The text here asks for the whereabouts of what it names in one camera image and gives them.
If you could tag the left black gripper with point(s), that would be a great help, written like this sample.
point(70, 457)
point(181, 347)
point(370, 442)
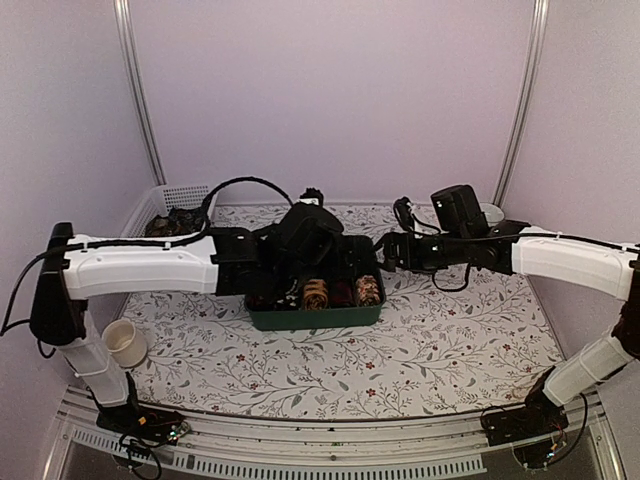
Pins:
point(335, 268)

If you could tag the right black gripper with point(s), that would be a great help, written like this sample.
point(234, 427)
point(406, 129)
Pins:
point(393, 241)

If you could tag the green divided organizer box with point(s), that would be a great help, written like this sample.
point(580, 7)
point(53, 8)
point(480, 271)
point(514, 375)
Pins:
point(353, 257)

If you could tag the flamingo patterned tie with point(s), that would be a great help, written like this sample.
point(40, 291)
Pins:
point(367, 291)

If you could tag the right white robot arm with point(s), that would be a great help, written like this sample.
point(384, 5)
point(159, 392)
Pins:
point(584, 266)

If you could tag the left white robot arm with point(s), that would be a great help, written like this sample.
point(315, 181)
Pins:
point(75, 268)

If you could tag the pile of dark ties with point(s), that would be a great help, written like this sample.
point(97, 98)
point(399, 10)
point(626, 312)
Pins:
point(176, 223)

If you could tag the rolled tan tie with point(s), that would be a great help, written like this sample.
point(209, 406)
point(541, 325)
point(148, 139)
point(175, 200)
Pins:
point(315, 295)

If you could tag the rolled dark red tie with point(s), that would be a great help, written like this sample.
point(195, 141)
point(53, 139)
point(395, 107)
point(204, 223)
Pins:
point(341, 294)

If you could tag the rolled black white tie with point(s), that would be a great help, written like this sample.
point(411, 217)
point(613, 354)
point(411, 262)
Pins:
point(289, 301)

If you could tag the rolled orange black tie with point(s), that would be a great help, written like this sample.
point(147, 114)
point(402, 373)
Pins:
point(257, 303)

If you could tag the pale green ceramic bowl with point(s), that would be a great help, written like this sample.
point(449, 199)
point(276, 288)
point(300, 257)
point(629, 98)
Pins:
point(493, 214)

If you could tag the floral patterned table mat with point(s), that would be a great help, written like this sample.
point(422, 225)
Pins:
point(455, 342)

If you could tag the white plastic basket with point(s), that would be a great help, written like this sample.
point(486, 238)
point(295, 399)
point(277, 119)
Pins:
point(159, 201)

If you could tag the white ceramic mug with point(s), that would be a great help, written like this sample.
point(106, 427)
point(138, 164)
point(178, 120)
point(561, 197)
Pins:
point(125, 343)

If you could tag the front aluminium rail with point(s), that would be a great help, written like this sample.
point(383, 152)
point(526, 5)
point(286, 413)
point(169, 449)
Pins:
point(477, 444)

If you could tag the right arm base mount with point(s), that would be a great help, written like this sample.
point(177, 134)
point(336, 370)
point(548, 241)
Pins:
point(525, 425)

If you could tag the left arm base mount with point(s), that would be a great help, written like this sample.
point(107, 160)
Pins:
point(159, 427)

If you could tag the right aluminium frame post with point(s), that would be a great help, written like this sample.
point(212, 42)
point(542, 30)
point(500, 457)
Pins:
point(532, 61)

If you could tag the aluminium frame post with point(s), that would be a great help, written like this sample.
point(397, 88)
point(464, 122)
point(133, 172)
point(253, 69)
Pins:
point(532, 61)
point(124, 25)

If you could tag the left aluminium frame post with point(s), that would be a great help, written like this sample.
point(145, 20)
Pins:
point(124, 25)

